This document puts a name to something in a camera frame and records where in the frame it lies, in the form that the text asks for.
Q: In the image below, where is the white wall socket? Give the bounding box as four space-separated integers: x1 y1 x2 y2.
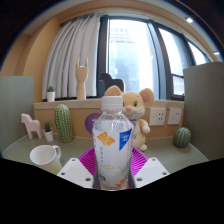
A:
167 107 183 126
148 107 167 127

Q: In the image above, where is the dark-framed large window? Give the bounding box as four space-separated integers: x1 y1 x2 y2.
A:
96 14 214 101

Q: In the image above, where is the small plant in white pot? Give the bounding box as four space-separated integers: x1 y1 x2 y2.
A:
46 85 56 103
43 120 55 143

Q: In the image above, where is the clear plastic water bottle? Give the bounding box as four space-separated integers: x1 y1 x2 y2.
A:
92 95 135 191

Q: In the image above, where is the white pleated curtain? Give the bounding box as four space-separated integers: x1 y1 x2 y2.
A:
41 13 101 101

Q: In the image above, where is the tall green cactus ornament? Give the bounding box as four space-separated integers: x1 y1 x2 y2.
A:
53 103 74 144

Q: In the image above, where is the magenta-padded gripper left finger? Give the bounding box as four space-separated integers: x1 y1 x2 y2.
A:
56 147 98 190

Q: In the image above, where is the beige mouse plush toy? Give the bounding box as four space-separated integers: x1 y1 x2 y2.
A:
104 85 155 152

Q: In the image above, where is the pink horse figurine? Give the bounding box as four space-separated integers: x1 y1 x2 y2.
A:
20 112 44 140

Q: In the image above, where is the pale yellow white cup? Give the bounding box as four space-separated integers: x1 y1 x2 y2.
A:
29 144 63 175

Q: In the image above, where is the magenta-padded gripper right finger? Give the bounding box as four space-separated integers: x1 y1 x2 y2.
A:
128 147 170 189

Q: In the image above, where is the green desk partition panel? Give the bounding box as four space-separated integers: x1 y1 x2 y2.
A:
0 76 35 154
183 61 224 161

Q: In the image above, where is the wooden hand model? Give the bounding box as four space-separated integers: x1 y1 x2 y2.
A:
74 57 90 101

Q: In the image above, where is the round green cactus ornament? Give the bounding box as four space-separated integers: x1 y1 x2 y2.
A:
172 126 192 149

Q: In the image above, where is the black horse figurine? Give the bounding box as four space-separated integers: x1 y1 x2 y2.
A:
99 72 125 98

